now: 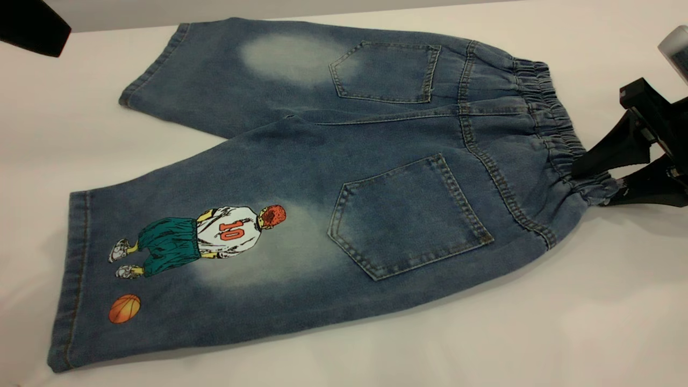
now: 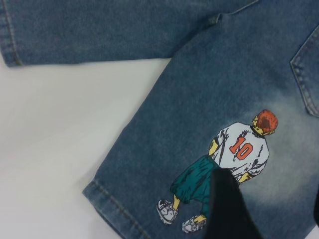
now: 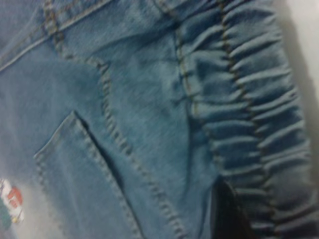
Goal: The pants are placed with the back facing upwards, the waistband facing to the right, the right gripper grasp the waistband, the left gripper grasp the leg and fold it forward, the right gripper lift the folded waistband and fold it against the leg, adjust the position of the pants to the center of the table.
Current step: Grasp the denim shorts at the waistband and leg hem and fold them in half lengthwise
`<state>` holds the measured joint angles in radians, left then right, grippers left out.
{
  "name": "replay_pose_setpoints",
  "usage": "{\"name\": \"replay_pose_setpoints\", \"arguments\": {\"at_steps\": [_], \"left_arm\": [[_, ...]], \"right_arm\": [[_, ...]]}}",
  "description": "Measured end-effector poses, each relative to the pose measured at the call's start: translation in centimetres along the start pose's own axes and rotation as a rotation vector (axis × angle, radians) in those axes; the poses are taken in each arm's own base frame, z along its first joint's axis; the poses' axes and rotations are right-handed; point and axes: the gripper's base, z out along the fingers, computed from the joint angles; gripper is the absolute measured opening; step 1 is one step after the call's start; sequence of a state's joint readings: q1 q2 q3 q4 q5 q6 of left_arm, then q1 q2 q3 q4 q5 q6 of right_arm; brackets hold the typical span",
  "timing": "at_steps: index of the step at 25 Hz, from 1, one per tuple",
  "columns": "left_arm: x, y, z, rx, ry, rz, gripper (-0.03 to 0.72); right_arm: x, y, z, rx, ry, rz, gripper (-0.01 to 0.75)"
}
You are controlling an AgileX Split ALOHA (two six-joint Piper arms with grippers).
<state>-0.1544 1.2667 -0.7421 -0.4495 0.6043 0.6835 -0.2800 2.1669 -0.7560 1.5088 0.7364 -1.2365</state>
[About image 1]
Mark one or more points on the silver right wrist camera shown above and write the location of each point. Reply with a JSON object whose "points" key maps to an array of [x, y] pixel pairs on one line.
{"points": [[676, 54]]}

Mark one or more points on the blue denim printed shorts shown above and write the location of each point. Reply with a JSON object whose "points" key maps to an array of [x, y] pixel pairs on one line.
{"points": [[376, 161]]}

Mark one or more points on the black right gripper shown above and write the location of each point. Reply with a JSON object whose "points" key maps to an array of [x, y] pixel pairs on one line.
{"points": [[669, 126]]}

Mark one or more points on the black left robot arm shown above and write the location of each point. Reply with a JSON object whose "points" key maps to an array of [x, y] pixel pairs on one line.
{"points": [[29, 24]]}

